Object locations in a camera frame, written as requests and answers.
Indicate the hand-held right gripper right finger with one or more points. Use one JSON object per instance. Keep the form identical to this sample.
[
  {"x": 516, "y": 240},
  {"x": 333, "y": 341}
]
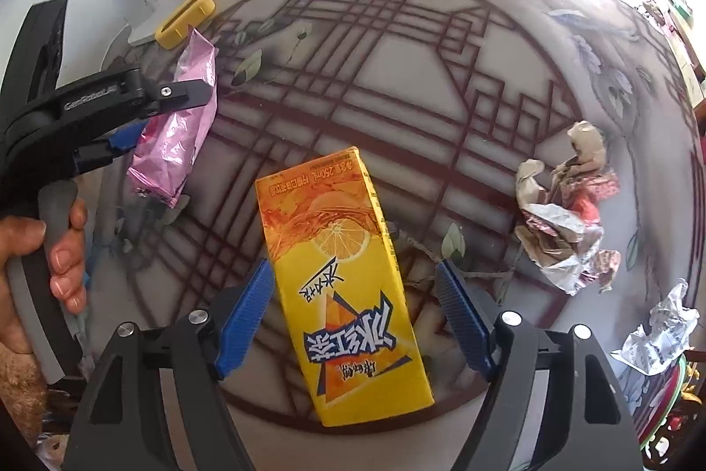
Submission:
[{"x": 463, "y": 316}]

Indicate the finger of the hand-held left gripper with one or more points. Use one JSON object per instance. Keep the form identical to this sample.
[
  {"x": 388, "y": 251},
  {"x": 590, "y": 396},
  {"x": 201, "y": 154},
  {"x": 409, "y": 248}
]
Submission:
[
  {"x": 176, "y": 93},
  {"x": 127, "y": 137}
]

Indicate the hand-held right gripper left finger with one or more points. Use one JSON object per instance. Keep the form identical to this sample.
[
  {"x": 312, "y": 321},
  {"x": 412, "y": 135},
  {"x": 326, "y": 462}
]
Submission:
[{"x": 245, "y": 316}]

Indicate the pink foil wrapper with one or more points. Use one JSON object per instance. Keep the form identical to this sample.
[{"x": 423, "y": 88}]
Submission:
[{"x": 176, "y": 145}]

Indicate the yellow drink carton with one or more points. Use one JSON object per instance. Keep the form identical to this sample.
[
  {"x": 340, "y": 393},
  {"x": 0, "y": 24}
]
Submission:
[{"x": 342, "y": 294}]

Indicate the red bin with green rim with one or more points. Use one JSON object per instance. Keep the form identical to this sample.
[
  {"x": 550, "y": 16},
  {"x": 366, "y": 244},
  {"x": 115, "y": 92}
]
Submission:
[{"x": 664, "y": 399}]

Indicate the person's left hand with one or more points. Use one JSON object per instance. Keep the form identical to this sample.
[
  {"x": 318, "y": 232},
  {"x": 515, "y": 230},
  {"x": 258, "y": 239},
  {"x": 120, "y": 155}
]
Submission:
[{"x": 66, "y": 258}]

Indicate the yellow slotted holder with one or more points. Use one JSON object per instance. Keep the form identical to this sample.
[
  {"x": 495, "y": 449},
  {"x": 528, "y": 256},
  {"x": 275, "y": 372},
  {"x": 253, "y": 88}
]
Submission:
[{"x": 205, "y": 5}]

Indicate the crumpled brown and red paper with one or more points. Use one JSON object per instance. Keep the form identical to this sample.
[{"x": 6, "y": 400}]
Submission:
[{"x": 557, "y": 228}]

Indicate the crumpled white printed paper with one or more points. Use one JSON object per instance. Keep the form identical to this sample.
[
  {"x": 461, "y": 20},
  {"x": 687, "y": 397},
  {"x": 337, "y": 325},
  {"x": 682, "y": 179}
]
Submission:
[{"x": 656, "y": 338}]

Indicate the brown fuzzy cloth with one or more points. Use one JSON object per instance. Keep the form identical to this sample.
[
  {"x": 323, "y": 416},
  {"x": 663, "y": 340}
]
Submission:
[{"x": 19, "y": 394}]

